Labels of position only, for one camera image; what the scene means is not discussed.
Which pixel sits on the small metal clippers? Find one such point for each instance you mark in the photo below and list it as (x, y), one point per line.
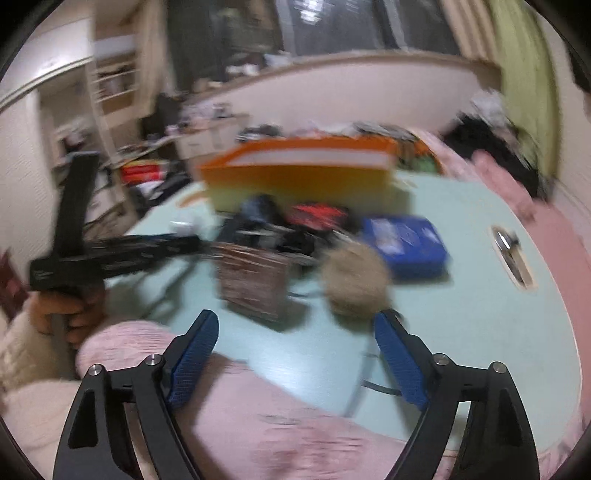
(508, 251)

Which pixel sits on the pink floral blanket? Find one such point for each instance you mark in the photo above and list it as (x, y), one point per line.
(254, 415)

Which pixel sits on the white drawer cabinet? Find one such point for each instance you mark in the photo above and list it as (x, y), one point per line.
(207, 136)

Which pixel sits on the brown striped packet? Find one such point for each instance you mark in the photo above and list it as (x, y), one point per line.
(251, 286)

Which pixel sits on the orange cardboard box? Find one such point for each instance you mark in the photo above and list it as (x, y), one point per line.
(300, 180)

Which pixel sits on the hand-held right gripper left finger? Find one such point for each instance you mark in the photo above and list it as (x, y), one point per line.
(194, 360)

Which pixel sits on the cartoon printed cushion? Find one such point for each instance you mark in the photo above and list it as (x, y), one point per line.
(418, 159)

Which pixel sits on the blue box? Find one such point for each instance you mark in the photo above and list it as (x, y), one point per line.
(406, 244)

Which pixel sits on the red carton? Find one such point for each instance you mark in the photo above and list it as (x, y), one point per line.
(141, 173)

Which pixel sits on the fluffy beige ball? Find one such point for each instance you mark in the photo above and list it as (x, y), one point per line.
(355, 281)

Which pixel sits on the black and white clothes pile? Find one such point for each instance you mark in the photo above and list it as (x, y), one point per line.
(498, 143)

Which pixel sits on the black red lace pouch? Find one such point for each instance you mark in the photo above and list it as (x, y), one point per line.
(318, 216)

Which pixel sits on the black plastic bag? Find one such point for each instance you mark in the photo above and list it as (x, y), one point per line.
(263, 210)

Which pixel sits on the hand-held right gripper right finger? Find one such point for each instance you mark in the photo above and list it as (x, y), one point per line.
(399, 364)

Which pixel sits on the person's left forearm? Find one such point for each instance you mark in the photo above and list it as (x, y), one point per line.
(27, 360)

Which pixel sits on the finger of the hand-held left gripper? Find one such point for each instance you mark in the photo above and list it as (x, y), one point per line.
(217, 249)

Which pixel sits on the white wall shelf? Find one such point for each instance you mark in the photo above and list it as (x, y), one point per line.
(115, 83)

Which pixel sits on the person's left hand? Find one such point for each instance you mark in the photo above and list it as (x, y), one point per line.
(85, 314)

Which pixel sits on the green curtain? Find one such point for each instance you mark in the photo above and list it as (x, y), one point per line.
(526, 83)

